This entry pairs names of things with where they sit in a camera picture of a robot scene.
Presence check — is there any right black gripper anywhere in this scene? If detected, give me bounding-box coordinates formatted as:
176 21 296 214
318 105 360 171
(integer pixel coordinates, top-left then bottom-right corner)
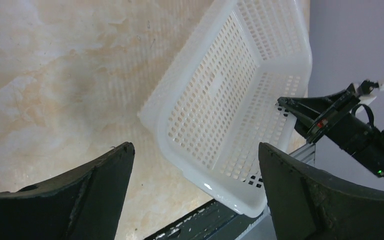
277 91 383 176

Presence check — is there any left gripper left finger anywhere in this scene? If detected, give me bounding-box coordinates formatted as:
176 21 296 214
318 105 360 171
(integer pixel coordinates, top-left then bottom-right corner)
0 142 135 240

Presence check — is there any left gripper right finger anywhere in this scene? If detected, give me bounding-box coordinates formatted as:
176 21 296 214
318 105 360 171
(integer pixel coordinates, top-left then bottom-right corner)
258 143 384 240

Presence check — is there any white plastic basket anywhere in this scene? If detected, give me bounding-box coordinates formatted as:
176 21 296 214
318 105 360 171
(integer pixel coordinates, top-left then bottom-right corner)
138 0 312 218

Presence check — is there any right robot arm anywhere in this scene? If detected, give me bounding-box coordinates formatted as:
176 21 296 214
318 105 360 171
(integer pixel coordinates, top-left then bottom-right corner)
277 90 384 178

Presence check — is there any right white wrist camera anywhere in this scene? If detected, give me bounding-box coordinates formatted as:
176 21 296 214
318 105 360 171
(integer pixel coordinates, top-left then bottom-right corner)
352 79 384 105

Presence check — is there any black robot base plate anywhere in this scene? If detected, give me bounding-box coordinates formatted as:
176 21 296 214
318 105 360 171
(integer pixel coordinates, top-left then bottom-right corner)
145 199 270 240

